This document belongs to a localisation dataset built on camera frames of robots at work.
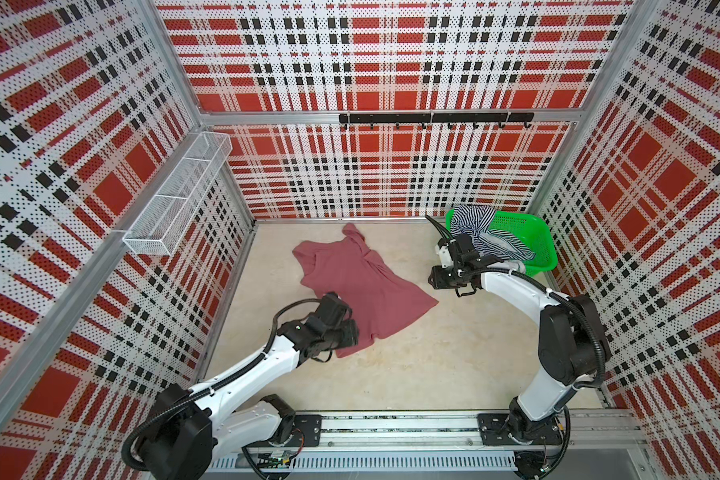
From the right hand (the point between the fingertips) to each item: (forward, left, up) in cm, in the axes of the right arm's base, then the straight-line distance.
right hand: (436, 280), depth 91 cm
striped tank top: (+21, -27, -9) cm, 36 cm away
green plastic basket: (+27, -42, -9) cm, 51 cm away
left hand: (-18, +26, -2) cm, 31 cm away
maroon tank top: (+11, +29, -7) cm, 32 cm away
